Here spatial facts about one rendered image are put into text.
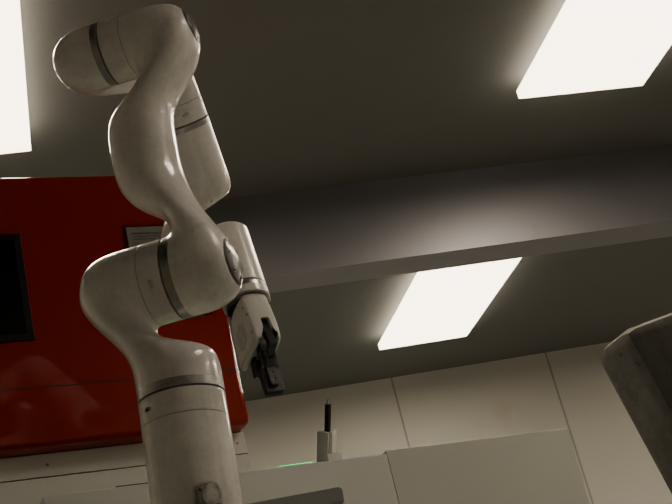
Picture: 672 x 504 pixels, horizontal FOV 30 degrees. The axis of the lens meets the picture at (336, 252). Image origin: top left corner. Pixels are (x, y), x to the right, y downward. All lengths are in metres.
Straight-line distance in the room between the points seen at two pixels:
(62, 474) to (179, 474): 0.91
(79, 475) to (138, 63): 0.95
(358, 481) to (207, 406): 0.40
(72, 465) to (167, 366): 0.89
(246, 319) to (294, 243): 3.76
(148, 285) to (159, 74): 0.33
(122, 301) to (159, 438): 0.21
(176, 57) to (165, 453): 0.60
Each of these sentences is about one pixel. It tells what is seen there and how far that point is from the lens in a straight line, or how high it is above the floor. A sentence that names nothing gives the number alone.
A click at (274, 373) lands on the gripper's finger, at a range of 2.06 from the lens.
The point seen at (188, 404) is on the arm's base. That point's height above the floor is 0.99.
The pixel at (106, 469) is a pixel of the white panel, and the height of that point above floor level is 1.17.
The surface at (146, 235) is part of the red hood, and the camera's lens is 2.74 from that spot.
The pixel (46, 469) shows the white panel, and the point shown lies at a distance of 2.55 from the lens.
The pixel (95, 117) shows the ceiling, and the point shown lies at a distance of 5.10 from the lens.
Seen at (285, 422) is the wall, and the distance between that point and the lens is 8.75.
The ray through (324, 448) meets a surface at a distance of 2.34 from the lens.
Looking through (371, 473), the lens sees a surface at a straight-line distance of 2.02.
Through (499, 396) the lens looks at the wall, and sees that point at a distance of 9.17.
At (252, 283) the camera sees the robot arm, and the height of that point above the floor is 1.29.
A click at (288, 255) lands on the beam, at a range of 5.80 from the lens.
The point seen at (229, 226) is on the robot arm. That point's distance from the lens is 2.20.
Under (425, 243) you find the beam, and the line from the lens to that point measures 5.97.
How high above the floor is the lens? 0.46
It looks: 23 degrees up
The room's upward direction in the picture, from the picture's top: 14 degrees counter-clockwise
